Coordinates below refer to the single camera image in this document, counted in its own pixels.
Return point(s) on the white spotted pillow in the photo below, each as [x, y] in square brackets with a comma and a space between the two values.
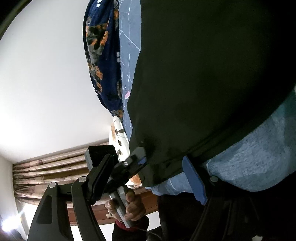
[118, 138]

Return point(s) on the blue grey patterned bedsheet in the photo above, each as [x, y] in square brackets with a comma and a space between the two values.
[257, 162]

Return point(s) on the black pants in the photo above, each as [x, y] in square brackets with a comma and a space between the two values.
[208, 74]

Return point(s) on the brown striped curtain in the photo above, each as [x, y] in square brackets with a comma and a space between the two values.
[31, 178]

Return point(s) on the navy floral blanket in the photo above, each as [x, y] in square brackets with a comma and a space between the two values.
[102, 51]

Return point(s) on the person left hand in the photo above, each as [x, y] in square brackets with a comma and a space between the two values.
[135, 209]

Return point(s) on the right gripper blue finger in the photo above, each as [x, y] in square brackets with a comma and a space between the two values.
[195, 181]

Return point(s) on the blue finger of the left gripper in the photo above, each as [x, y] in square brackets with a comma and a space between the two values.
[142, 161]

